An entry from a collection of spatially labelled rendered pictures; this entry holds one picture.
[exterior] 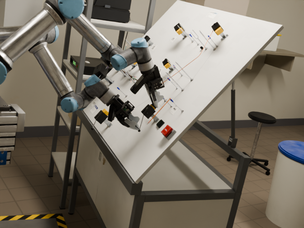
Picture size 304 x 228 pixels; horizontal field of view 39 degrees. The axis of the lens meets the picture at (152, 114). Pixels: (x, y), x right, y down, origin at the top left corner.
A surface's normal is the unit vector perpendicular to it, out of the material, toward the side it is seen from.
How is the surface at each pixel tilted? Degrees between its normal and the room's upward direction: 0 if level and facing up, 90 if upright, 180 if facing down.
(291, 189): 94
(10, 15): 90
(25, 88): 90
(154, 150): 53
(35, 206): 0
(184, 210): 90
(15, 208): 0
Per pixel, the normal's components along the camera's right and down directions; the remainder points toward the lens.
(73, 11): 0.63, 0.24
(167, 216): 0.37, 0.33
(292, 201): -0.48, 0.23
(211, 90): -0.62, -0.60
